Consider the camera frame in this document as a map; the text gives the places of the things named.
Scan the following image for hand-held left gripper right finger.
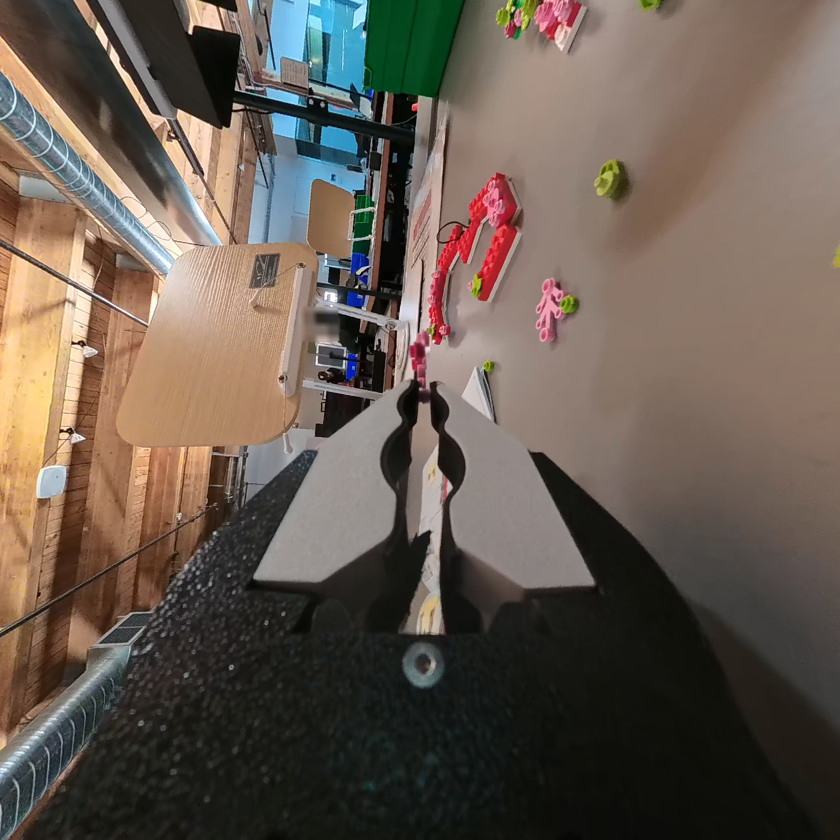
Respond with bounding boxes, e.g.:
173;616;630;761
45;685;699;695
428;382;598;627

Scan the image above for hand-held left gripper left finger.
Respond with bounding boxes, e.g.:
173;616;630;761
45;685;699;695
252;379;421;631

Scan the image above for pink lego flower stem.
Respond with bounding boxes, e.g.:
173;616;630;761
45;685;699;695
408;330;435;403

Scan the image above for light pink lego stem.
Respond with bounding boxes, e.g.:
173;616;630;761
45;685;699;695
535;277;571;343

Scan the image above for red lego section with pink flowers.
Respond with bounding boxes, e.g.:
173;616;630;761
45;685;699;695
427;259;455;345

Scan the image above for white-edged lego section with flowers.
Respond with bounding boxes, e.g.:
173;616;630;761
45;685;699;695
495;0;588;53

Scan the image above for large light wood chair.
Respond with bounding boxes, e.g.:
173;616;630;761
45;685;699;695
116;243;321;454

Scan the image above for small light wood chair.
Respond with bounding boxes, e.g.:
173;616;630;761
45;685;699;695
306;178;357;260

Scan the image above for flat printed cardboard box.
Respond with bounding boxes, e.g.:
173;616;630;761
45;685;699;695
403;115;450;290

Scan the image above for black metal pole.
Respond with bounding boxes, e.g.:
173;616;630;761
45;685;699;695
233;88;419;143

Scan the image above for black hanging ceiling panel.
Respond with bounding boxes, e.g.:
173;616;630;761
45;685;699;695
85;0;242;130

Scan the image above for green plastic bin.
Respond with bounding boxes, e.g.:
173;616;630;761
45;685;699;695
363;0;466;99

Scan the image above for red lego section with black string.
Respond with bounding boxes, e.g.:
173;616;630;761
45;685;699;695
435;172;525;304

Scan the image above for silver ventilation duct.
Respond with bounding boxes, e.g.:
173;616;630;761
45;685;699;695
0;646;132;837
0;69;223;277

